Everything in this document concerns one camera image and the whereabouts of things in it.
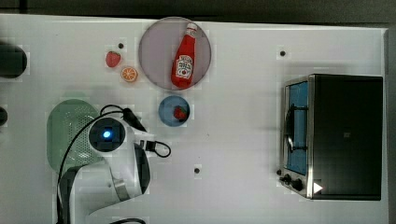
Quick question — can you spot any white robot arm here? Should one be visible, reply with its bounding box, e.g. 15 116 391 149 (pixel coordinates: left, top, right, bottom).
57 117 154 224

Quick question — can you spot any black cylinder mug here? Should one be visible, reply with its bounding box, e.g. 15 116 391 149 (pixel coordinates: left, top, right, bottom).
0 44 27 78

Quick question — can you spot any small strawberry in bowl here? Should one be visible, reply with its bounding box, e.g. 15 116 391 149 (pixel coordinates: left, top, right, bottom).
174 106 187 121

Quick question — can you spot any blue bowl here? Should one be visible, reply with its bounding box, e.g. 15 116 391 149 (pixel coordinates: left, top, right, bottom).
158 95 191 127

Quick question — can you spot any red plush ketchup bottle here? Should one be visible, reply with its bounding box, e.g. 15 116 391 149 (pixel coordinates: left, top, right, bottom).
171 22 197 89

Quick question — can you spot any grey round plate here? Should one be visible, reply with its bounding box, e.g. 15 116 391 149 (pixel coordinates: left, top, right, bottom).
138 17 211 91

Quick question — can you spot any plush orange slice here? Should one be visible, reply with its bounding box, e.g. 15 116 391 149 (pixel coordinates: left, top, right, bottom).
120 66 138 82

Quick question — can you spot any red plush strawberry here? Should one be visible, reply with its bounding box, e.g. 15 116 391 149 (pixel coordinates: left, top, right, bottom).
106 51 121 67

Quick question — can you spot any green perforated colander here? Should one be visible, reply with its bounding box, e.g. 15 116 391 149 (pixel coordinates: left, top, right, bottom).
47 99 102 172

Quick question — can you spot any black toaster oven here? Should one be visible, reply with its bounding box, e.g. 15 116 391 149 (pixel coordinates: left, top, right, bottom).
276 74 384 201

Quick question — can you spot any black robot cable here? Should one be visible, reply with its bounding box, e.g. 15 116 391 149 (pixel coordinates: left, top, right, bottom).
55 104 172 224

